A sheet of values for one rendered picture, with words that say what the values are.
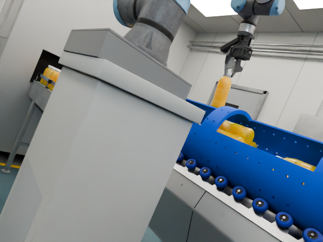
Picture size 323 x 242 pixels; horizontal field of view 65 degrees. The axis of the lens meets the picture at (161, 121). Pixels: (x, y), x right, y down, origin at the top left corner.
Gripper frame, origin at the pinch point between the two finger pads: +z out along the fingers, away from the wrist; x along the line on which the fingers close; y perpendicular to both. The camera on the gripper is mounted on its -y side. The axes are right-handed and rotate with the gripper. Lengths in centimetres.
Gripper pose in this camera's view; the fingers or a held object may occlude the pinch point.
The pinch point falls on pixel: (228, 73)
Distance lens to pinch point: 134.9
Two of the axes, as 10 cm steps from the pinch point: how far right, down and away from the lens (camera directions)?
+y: 5.2, 2.8, -8.1
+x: 8.0, 1.7, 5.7
